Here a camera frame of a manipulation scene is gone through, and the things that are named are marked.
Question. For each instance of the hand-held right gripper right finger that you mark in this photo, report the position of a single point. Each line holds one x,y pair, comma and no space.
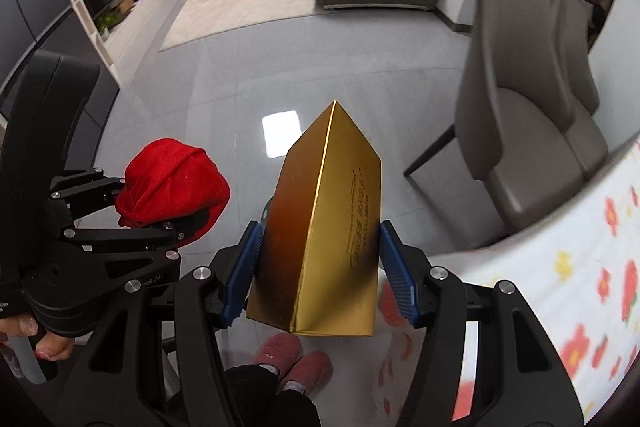
397,279

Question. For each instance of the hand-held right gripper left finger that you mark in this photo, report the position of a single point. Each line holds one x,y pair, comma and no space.
246,272

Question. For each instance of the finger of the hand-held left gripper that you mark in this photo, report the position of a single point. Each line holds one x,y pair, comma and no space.
85,192
140,237

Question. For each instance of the red honeycomb paper ball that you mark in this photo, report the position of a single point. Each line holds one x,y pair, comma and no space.
170,187

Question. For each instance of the gold triangular box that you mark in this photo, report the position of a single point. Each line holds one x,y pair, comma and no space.
330,232

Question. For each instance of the person's left hand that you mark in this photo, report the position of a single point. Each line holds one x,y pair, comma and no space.
52,348

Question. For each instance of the pink fuzzy slipper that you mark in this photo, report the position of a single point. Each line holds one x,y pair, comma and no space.
277,352
312,369

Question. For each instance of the dark grey cabinet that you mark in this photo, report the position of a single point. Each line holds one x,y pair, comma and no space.
30,22

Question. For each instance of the green houseplant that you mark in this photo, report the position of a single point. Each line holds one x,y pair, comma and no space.
107,24

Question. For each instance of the person's black trousers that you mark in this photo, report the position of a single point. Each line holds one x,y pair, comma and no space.
270,402

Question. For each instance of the white floral tablecloth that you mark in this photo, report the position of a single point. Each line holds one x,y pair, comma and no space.
530,297

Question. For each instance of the brown cardboard box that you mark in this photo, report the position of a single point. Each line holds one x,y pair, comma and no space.
125,5

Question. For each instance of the grey-brown upholstered chair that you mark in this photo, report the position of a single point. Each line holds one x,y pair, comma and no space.
505,107
575,57

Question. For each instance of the beige rug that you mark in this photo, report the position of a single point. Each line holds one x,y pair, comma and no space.
240,7

